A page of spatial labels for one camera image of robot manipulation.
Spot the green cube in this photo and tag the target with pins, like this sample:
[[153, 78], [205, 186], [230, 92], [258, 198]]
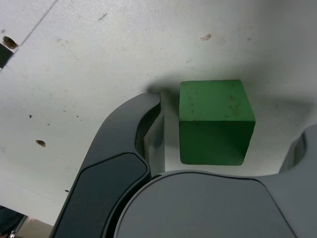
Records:
[[215, 104]]

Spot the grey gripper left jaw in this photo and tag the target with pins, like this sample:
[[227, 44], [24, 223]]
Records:
[[111, 161]]

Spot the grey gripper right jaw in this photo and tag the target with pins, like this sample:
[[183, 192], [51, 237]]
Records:
[[203, 210]]

